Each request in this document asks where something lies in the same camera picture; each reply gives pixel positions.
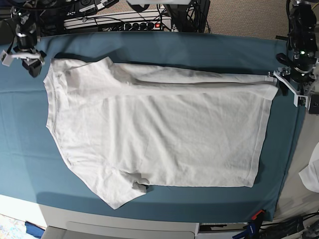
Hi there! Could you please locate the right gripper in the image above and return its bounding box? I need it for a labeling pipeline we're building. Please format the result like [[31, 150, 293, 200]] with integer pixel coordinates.
[[22, 51, 47, 78]]

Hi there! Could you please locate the orange blue clamp bottom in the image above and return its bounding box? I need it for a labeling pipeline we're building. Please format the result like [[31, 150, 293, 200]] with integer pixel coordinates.
[[232, 210, 266, 239]]

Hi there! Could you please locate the grey plastic bin bottom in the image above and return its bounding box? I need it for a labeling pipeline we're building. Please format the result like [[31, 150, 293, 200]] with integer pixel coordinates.
[[42, 222, 195, 239]]

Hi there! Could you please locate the grey foot pedal box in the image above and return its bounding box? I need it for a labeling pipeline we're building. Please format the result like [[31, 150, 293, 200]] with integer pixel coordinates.
[[77, 0, 96, 12]]

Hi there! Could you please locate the blue cloth bottom left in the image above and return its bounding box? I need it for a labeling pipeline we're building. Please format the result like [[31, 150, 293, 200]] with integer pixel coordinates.
[[24, 222, 45, 239]]

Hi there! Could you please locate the white cloth right edge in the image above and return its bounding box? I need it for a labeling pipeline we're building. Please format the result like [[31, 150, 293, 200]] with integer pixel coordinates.
[[299, 144, 319, 193]]

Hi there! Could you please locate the silver device right edge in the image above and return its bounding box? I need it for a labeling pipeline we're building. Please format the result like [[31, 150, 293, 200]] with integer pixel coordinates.
[[308, 93, 319, 115]]

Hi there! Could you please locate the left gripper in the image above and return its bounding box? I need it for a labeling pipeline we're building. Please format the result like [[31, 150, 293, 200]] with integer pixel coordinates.
[[276, 52, 318, 96]]

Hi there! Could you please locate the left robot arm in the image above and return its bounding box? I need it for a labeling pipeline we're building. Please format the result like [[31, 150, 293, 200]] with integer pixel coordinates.
[[276, 0, 319, 95]]

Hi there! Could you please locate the black power strip red switch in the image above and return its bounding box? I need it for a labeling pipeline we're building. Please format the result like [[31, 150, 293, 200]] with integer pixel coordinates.
[[119, 21, 171, 31]]

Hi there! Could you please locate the teal table cloth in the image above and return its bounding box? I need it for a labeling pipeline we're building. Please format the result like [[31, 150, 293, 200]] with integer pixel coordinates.
[[0, 31, 305, 223]]

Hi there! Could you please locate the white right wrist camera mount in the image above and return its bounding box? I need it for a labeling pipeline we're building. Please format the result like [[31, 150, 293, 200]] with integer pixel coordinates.
[[0, 50, 31, 67]]

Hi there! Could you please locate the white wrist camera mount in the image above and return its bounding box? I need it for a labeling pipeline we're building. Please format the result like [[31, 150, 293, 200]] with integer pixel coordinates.
[[268, 71, 309, 108], [0, 50, 31, 67]]

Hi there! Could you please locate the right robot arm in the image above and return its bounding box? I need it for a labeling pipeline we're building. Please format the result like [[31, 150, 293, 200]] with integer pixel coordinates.
[[11, 7, 46, 78]]

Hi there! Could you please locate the white T-shirt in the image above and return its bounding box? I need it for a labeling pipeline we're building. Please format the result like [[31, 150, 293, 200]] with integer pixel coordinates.
[[44, 58, 278, 209]]

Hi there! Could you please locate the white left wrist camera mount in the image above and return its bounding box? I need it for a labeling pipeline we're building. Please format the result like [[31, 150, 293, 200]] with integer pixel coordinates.
[[268, 71, 309, 108]]

